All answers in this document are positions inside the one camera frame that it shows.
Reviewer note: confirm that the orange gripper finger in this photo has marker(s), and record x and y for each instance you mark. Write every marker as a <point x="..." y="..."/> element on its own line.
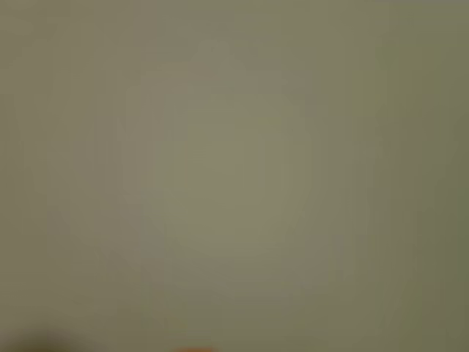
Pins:
<point x="195" y="350"/>

